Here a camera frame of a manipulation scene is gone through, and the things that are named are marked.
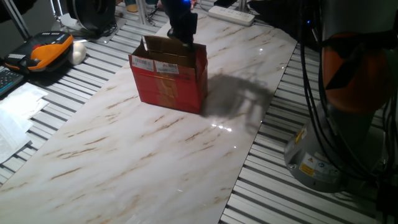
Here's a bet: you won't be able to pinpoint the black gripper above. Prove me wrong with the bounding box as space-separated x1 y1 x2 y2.
160 0 199 53

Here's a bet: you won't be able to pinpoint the red cardboard box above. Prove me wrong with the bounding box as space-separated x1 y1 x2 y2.
128 34 209 115

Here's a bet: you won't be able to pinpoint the white power strip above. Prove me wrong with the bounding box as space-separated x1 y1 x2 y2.
207 5 256 27

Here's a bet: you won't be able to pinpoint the teal cup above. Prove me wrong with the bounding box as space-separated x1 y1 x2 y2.
124 0 140 13

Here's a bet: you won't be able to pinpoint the black round device on plate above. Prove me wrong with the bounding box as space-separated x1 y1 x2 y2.
58 0 128 45

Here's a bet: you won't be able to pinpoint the white rounded object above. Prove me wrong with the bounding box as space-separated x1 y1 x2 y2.
68 41 88 66

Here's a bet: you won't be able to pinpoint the orange and black teach pendant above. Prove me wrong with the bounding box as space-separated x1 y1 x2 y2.
3 30 75 74

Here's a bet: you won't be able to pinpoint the white paper sheets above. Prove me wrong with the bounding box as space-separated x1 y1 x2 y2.
0 107 34 165
0 82 50 122

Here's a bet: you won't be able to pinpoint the black computer keyboard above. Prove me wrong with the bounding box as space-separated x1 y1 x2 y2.
0 65 25 97

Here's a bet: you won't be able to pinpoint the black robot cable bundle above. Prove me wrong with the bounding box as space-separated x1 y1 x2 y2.
297 0 351 184

